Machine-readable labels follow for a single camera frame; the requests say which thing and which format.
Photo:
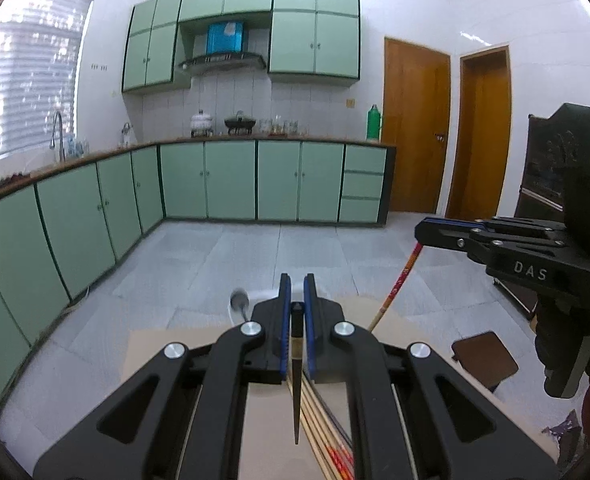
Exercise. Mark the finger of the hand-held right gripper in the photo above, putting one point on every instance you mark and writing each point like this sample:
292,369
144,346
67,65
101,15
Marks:
515,241
440,232

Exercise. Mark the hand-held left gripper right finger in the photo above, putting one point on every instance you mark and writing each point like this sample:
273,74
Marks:
309,332

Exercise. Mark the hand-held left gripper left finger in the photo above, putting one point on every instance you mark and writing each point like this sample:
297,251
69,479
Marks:
286,332

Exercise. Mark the metal spoon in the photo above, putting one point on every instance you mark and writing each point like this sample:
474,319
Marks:
238,301

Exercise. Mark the black chopstick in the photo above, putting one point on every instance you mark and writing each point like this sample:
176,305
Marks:
296,410

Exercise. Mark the person's right hand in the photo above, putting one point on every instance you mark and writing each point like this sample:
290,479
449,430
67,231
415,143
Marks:
557,330

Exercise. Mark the dark display cabinet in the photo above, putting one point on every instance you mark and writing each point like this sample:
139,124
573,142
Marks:
540,185

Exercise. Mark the brown stool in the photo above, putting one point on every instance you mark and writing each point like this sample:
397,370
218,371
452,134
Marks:
485,360

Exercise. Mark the green thermos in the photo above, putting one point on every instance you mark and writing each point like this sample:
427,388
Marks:
373,122

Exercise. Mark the row of glass jars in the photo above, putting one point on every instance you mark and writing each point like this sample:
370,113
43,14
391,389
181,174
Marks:
282,129

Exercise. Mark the dark crumpled wrapper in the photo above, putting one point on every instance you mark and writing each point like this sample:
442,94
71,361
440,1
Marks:
562,435

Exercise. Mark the black wok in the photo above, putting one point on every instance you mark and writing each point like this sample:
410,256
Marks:
239,122

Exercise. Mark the green base cabinets with countertop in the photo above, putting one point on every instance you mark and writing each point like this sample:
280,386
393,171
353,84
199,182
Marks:
100,210

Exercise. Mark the white cooking pot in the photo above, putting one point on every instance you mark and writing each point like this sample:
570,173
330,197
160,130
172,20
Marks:
202,124

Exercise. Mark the small white bottle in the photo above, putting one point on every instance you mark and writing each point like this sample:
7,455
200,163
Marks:
126,135

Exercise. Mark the bottles beside sink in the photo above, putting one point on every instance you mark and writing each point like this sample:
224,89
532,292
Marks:
77,147

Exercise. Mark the range hood with blue film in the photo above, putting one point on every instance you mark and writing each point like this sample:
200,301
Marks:
222,45

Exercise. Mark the metal kitchen faucet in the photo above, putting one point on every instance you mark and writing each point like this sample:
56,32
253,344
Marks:
57,125

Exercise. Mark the clutter on countertop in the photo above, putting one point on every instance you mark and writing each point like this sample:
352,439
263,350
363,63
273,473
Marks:
12,179

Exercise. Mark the white window blinds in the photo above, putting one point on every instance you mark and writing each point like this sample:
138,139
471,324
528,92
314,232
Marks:
30,70

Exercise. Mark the wooden door in frame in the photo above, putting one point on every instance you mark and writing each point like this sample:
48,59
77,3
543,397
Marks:
480,135

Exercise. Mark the row of wall hooks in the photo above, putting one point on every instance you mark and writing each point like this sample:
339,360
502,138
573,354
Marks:
99,66

